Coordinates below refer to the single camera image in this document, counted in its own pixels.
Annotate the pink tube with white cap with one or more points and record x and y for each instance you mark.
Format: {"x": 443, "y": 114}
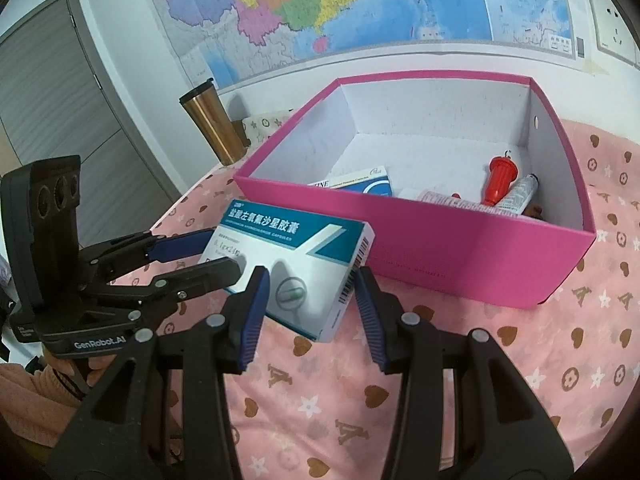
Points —
{"x": 450, "y": 201}

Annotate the colourful wall map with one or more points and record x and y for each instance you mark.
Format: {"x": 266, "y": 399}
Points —
{"x": 350, "y": 0}

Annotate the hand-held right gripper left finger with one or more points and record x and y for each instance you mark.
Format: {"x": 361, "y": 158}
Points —
{"x": 255, "y": 310}

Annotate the teal and white medicine box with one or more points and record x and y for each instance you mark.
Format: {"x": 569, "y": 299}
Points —
{"x": 300, "y": 245}

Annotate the person's left forearm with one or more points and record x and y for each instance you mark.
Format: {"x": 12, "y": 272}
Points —
{"x": 35, "y": 400}

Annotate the pink cardboard box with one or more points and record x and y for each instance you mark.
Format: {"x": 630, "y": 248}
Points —
{"x": 450, "y": 255}

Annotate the gold metal tumbler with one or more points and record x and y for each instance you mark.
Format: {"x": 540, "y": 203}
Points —
{"x": 212, "y": 120}

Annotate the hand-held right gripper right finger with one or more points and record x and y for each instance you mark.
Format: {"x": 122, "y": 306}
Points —
{"x": 367, "y": 315}

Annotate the white wall socket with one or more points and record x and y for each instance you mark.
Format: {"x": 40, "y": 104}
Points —
{"x": 612, "y": 25}

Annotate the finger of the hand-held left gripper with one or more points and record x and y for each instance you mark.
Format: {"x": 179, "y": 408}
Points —
{"x": 210, "y": 275}
{"x": 185, "y": 247}

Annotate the small brown object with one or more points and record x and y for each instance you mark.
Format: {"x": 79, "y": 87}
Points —
{"x": 535, "y": 212}

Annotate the pink printed blanket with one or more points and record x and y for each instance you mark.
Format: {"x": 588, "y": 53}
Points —
{"x": 500, "y": 370}

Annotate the cream star print pillow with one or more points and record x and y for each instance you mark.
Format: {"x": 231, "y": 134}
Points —
{"x": 265, "y": 127}

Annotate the white tube with blue label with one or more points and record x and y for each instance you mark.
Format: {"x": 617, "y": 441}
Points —
{"x": 520, "y": 192}

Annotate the grey door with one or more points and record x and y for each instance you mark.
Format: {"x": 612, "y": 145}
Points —
{"x": 60, "y": 110}

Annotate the blue and white medicine box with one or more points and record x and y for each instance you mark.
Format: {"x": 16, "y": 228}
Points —
{"x": 365, "y": 182}

